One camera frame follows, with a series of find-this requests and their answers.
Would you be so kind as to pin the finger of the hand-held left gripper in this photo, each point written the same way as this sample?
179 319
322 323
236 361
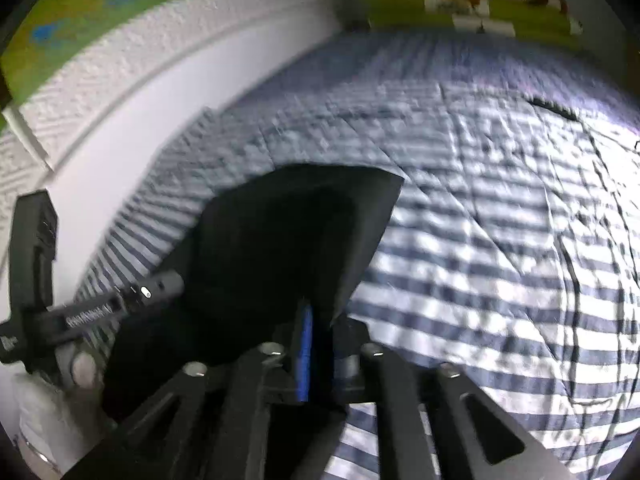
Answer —
155 287

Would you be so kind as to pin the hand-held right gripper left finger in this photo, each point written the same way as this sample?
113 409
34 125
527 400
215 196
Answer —
305 355

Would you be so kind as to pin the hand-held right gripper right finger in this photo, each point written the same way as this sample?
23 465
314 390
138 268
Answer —
350 362

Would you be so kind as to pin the black pants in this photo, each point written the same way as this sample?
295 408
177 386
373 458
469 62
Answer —
280 240

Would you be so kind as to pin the person's left hand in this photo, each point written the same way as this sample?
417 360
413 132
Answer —
82 369

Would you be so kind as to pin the grey striped blanket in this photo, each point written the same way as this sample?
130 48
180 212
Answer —
475 285

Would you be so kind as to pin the green printed pillow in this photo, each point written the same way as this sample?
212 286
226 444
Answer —
475 0

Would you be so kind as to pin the green wall poster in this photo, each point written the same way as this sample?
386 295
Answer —
125 5

